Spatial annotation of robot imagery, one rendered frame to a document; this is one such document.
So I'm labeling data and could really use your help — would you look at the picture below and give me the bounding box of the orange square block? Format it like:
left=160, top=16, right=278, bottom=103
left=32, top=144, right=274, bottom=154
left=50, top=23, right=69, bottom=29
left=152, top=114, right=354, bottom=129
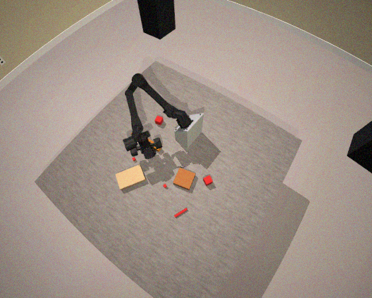
left=173, top=168, right=195, bottom=190

